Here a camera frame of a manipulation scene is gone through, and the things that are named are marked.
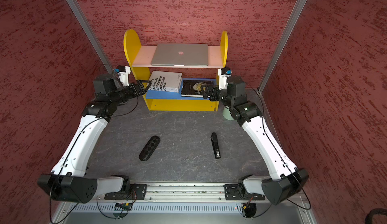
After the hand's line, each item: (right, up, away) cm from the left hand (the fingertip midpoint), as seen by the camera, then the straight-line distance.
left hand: (147, 86), depth 71 cm
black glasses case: (-4, -35, +14) cm, 38 cm away
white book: (+3, +6, +30) cm, 31 cm away
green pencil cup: (+44, -15, +29) cm, 55 cm away
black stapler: (+35, -34, +17) cm, 52 cm away
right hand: (+30, -1, 0) cm, 30 cm away
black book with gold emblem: (+22, +2, +30) cm, 37 cm away
